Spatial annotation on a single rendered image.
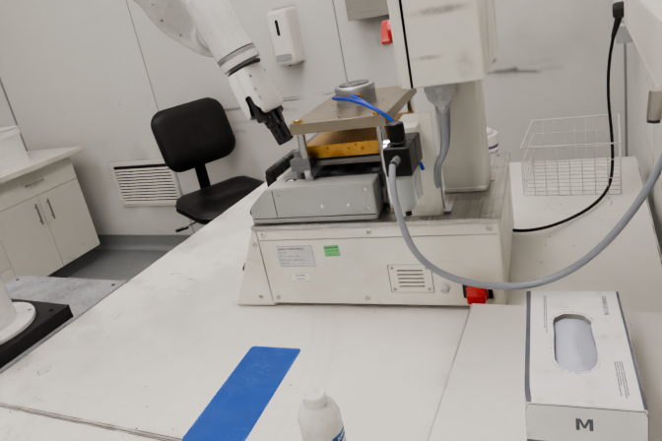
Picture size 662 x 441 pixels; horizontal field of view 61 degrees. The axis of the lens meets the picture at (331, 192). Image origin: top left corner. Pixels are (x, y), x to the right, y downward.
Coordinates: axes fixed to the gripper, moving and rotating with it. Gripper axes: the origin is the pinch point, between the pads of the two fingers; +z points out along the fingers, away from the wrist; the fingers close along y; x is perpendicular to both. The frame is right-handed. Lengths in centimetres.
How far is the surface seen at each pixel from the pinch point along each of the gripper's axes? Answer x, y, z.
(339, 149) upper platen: 14.1, 9.9, 7.1
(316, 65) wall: -49, -157, -15
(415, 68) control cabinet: 34.8, 16.3, 0.4
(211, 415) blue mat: -10, 46, 30
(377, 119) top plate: 24.5, 13.3, 5.1
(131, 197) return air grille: -209, -169, -3
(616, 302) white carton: 48, 32, 39
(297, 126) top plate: 10.5, 13.1, -0.3
